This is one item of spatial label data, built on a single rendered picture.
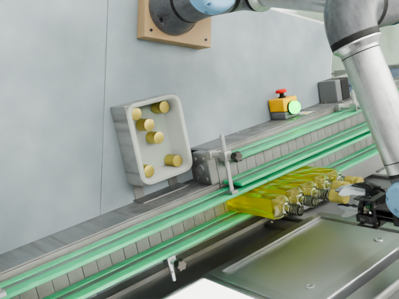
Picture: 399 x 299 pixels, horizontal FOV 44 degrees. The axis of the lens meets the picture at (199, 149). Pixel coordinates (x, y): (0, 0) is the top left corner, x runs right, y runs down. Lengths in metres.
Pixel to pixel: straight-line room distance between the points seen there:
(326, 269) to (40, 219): 0.72
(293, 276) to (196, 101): 0.61
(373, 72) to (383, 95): 0.05
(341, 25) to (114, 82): 0.66
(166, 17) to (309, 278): 0.77
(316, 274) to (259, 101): 0.70
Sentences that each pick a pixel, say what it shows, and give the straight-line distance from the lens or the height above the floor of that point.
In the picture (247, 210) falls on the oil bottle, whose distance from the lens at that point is 1.40.
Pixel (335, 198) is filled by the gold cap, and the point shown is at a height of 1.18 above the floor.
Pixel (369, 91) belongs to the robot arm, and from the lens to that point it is 0.99.
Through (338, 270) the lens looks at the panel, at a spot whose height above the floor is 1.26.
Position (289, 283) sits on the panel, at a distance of 1.22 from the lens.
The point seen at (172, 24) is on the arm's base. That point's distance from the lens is 1.40.
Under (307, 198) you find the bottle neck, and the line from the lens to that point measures 1.33.
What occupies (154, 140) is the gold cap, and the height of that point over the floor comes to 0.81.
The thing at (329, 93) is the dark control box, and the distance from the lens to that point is 1.92.
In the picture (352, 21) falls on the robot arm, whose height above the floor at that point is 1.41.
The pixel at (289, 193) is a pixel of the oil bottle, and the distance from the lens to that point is 1.35.
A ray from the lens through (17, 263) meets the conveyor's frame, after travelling 1.20.
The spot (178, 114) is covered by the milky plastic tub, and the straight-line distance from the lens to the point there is 1.40.
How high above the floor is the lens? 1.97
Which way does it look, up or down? 52 degrees down
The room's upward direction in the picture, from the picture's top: 94 degrees clockwise
